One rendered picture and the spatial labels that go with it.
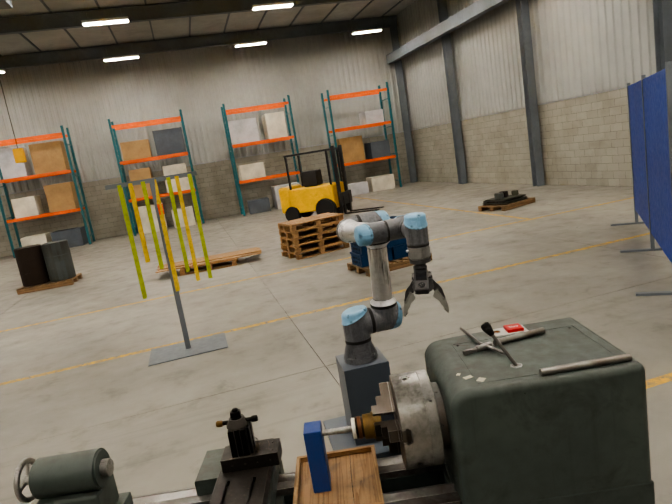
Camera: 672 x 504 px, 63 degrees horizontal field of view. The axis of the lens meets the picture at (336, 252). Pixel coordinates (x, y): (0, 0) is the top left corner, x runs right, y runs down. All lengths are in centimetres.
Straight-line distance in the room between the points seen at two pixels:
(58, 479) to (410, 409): 119
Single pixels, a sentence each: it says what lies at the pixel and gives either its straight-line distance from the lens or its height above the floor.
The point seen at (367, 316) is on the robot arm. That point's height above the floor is 130.
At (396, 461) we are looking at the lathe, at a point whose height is 86.
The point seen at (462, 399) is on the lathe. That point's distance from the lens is 173.
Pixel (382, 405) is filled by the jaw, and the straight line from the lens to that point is 197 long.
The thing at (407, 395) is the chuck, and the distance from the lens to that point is 184.
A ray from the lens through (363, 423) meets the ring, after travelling 193.
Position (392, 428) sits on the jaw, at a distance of 186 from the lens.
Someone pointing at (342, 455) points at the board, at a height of 89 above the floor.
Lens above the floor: 201
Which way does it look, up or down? 10 degrees down
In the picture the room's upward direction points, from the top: 9 degrees counter-clockwise
